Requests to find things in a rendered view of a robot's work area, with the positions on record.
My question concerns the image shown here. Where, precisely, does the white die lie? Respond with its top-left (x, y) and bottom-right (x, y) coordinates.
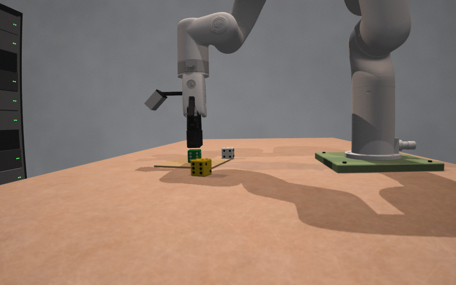
top-left (222, 147), bottom-right (234, 159)

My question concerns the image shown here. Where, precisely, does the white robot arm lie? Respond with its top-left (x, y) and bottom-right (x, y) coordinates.
top-left (177, 0), bottom-right (416, 161)

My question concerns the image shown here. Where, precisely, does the tan square mat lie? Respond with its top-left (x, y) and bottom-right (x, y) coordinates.
top-left (154, 158), bottom-right (230, 169)

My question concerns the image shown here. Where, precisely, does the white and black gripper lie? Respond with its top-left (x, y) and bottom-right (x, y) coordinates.
top-left (178, 72), bottom-right (209, 148)

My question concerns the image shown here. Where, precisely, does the green die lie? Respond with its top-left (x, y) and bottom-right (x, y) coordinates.
top-left (188, 149), bottom-right (201, 163)

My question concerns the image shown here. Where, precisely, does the yellow die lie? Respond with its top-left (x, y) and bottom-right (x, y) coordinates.
top-left (190, 158), bottom-right (212, 177)

